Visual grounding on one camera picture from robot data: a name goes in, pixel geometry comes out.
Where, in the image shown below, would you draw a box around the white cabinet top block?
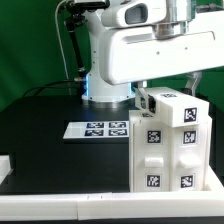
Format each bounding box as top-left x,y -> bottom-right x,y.
146,87 -> 209,127

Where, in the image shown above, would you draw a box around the white U-shaped fence frame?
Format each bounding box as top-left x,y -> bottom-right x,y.
0,150 -> 224,222

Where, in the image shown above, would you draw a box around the white cabinet box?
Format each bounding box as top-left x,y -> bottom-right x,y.
129,110 -> 212,191

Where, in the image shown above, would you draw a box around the black power cables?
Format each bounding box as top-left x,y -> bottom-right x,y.
22,78 -> 84,98

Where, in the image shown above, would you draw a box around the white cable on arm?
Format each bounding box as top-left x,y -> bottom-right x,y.
54,0 -> 73,81

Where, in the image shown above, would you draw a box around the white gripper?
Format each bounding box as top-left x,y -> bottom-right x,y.
99,13 -> 224,110

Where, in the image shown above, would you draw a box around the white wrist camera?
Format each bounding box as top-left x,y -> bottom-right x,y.
101,0 -> 167,28

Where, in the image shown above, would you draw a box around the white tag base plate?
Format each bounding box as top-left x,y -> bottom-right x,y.
63,121 -> 129,140

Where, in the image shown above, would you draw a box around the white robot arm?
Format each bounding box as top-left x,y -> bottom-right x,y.
57,0 -> 224,107

